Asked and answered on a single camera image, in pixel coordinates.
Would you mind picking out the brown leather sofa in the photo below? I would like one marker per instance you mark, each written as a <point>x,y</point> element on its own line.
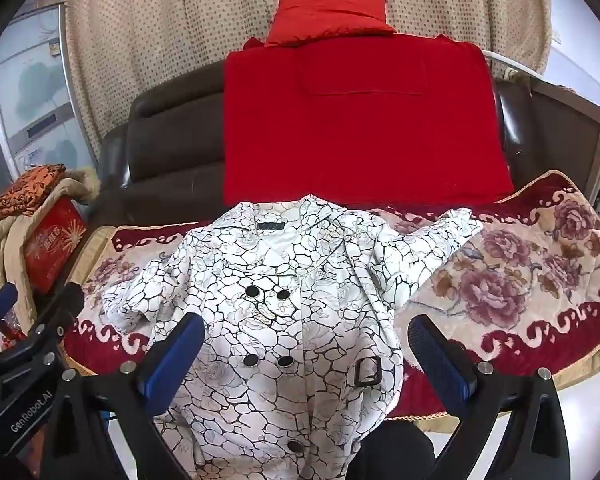
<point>170,150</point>

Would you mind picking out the beige fur-trimmed jacket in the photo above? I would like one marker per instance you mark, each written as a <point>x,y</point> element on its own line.
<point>15,240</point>

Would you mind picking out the red pillow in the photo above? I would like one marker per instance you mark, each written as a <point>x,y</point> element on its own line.
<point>330,10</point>

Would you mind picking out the person's dark trousers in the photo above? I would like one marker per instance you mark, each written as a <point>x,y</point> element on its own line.
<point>394,450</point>

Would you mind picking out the beige dotted curtain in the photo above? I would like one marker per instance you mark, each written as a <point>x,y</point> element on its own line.
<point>170,20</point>

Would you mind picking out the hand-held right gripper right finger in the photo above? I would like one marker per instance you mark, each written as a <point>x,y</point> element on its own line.
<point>437,360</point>

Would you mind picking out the red gift box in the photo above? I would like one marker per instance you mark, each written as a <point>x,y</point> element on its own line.
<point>52,245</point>

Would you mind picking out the silver floral refrigerator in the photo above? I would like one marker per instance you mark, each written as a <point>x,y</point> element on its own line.
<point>35,90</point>

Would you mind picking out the floral sofa mat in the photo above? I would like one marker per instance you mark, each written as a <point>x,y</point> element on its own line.
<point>504,280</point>

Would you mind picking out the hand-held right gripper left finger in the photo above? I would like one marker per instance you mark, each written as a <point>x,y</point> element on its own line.
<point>172,360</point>

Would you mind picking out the red blanket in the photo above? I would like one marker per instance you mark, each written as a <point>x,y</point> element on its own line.
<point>360,135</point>

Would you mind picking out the white rod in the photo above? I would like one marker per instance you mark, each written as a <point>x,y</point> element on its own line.
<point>514,62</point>

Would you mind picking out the white black-veined coat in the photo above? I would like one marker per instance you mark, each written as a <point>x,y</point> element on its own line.
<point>290,320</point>

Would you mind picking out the orange patterned folded cloth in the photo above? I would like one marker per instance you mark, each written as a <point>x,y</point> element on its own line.
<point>27,190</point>

